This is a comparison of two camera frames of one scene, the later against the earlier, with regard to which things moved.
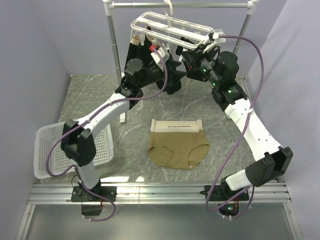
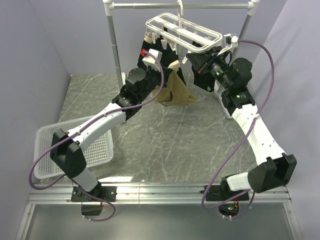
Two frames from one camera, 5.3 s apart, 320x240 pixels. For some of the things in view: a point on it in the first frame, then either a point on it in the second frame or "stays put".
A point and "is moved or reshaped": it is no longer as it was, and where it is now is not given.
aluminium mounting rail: [263, 192] stays put
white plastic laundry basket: [44, 137] stays put
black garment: [194, 52] → [202, 80]
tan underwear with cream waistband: [177, 144] → [175, 93]
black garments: [142, 50] → [169, 56]
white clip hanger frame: [175, 31] is moved or reshaped
